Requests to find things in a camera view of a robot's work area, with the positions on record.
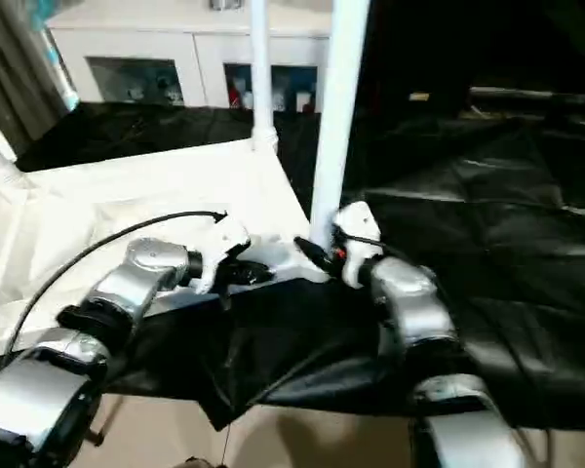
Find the teal white plastic package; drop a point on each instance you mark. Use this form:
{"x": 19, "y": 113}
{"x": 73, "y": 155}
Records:
{"x": 61, "y": 63}

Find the white plastic table top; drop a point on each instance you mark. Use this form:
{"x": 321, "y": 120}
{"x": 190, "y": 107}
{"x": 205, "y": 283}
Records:
{"x": 102, "y": 195}

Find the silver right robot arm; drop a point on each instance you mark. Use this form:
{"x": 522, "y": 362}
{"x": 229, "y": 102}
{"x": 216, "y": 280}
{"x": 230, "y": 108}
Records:
{"x": 419, "y": 307}

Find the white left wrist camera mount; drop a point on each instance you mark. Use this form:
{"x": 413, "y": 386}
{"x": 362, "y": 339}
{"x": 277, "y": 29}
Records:
{"x": 224, "y": 239}

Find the black low side table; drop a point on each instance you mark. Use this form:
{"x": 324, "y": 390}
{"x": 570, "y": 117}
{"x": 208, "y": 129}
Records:
{"x": 541, "y": 97}

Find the white glass-door cabinet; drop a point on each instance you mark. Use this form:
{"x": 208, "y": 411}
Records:
{"x": 141, "y": 39}

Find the dark brown round object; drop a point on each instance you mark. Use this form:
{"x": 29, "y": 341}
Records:
{"x": 205, "y": 462}

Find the small beige label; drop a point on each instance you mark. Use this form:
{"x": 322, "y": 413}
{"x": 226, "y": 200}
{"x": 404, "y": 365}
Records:
{"x": 418, "y": 96}

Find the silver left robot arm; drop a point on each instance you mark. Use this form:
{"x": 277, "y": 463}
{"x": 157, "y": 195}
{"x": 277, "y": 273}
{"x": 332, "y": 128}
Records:
{"x": 127, "y": 283}

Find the black table mat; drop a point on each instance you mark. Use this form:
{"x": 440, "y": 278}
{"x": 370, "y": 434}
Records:
{"x": 492, "y": 234}

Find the grey curtain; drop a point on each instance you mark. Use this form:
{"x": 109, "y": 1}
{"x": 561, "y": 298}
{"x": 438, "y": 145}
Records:
{"x": 14, "y": 68}

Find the dark grey crumpled bundle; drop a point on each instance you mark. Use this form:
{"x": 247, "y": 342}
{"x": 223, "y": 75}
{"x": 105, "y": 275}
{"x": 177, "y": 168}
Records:
{"x": 226, "y": 4}

